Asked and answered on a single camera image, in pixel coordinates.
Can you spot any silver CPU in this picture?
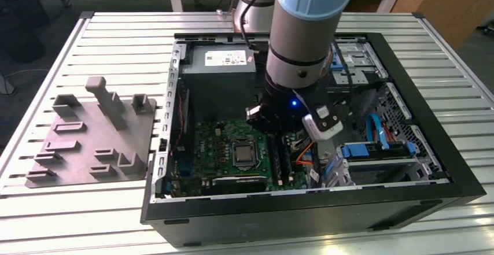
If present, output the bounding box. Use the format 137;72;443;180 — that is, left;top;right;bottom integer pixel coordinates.
232;144;257;165

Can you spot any grey power supply unit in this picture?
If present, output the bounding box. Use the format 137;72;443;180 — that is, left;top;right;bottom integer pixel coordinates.
181;45;268;120

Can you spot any green motherboard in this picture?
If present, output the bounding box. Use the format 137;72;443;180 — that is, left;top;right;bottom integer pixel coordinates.
172;117;310;198

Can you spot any blue drive latch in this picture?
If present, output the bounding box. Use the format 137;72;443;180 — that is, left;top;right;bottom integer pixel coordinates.
329;43;345;72

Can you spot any hard disk in blue carrier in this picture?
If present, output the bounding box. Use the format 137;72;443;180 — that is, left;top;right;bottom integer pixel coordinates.
340;141;419;162

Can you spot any black graphics card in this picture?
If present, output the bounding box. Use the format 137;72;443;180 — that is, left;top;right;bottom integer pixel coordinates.
210;173;270;195

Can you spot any metal drive cage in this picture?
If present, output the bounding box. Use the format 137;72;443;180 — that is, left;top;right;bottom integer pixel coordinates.
326;39;389;104

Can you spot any metal disk bay cage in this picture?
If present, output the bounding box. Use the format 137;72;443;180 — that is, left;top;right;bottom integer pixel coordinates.
322;155;441;188

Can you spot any black open PC case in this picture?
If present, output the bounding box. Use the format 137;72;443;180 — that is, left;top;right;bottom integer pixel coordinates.
140;31;488;249

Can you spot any grey parts rack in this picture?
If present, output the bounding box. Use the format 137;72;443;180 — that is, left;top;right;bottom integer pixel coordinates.
23;76;160;189

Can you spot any wooden cabinet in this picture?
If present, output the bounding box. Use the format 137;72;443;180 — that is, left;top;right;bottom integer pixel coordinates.
419;0;494;50

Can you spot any black office chair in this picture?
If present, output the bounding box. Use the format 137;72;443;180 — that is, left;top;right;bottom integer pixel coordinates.
0;0;51;64

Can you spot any orange wire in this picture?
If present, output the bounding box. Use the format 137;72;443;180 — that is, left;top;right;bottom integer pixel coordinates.
296;147;316;166

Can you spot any thick black camera cable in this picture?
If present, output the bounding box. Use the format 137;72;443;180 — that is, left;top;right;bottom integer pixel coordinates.
240;0;269;55

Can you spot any blue data cable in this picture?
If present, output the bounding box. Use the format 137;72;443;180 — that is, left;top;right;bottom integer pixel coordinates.
365;113;392;150

